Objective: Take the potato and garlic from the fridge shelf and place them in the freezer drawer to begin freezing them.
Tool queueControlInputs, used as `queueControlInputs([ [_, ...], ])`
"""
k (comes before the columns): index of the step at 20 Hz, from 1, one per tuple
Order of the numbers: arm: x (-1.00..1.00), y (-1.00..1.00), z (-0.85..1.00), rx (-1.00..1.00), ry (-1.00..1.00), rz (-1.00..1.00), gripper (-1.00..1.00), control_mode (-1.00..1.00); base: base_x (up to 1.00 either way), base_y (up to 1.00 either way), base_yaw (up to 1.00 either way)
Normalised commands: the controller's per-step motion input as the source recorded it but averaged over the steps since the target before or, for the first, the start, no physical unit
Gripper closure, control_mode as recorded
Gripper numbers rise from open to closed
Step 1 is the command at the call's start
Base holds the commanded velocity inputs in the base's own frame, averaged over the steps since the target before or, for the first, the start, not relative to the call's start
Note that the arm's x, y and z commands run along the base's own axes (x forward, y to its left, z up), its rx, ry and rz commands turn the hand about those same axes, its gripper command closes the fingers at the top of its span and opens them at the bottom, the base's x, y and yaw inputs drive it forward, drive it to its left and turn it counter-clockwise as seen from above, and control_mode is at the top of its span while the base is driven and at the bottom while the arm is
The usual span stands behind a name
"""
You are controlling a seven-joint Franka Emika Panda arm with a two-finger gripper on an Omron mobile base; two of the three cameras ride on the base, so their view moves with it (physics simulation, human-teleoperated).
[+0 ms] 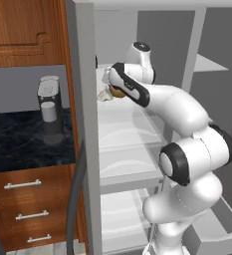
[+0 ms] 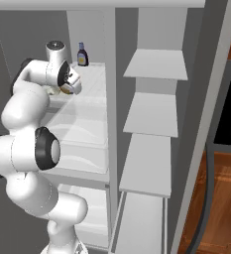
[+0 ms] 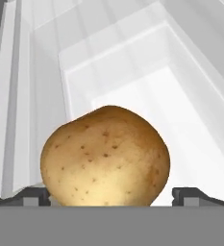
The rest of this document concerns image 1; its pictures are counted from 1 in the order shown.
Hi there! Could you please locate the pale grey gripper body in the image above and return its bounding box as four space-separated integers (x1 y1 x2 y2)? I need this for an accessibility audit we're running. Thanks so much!
102 66 115 89

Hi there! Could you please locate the pale white garlic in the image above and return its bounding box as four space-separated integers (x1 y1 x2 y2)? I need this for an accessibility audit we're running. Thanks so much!
98 87 115 102

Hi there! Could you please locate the brown potato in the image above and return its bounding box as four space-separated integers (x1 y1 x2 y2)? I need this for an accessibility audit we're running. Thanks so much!
110 86 127 99

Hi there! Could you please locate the grey fridge door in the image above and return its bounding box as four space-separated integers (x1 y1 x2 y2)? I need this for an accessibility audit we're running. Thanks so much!
65 0 104 255

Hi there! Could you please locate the grey fridge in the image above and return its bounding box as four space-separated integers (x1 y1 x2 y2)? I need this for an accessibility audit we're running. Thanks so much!
65 0 232 255

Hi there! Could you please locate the white fridge shelf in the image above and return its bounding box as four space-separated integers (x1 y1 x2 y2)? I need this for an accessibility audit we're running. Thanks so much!
97 65 165 151

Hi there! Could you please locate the grey door shelf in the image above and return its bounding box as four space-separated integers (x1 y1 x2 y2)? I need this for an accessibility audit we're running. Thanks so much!
193 54 230 73

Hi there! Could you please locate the grey freezer drawer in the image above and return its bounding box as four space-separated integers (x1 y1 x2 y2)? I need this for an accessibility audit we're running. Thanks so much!
183 194 232 255

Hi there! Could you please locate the silver black coffee machine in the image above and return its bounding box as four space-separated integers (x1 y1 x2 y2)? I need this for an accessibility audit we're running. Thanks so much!
36 75 65 146

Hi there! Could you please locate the wooden cupboard door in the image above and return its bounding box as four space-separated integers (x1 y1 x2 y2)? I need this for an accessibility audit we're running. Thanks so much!
0 0 70 69

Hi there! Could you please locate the dark curved fridge door handle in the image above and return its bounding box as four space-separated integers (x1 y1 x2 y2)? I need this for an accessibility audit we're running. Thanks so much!
66 138 87 255

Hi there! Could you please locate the silver drawer handle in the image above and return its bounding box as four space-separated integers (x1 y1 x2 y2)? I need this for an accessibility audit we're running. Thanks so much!
15 209 50 221
3 178 43 190
26 233 53 244

